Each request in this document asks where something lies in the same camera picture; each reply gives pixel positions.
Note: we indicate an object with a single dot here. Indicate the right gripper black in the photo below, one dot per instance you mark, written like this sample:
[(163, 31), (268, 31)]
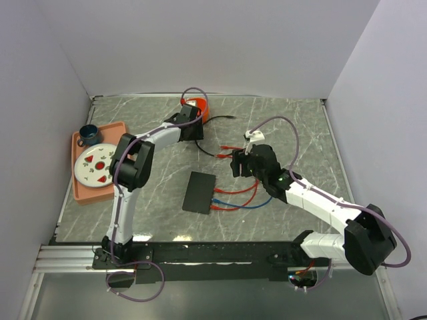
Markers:
[(238, 156)]

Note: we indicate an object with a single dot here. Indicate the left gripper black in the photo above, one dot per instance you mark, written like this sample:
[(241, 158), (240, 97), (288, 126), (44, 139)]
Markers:
[(199, 134)]

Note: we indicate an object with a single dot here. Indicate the black network switch box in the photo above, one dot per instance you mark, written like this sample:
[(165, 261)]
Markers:
[(199, 193)]

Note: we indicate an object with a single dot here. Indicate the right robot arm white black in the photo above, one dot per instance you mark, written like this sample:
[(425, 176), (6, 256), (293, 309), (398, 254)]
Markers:
[(362, 237)]

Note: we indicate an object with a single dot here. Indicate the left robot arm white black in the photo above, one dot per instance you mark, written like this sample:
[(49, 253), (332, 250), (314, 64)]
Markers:
[(130, 169)]

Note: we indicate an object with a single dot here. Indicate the orange plastic cup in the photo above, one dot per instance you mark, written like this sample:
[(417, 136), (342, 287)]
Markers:
[(203, 108)]

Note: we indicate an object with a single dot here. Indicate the pink plastic tray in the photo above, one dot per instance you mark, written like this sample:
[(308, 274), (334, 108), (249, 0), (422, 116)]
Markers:
[(109, 133)]

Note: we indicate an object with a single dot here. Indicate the dark blue mug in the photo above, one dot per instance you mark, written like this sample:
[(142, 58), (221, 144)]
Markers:
[(89, 135)]

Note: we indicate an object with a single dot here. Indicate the white plate watermelon pattern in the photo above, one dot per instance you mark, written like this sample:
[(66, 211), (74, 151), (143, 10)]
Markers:
[(91, 168)]

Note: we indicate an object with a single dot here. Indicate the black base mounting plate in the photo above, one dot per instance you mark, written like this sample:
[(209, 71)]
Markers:
[(212, 273)]

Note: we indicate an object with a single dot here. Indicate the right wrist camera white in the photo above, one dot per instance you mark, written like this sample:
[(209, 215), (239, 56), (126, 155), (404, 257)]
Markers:
[(252, 139)]

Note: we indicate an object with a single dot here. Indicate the aluminium frame rail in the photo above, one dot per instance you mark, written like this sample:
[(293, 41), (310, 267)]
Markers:
[(63, 258)]

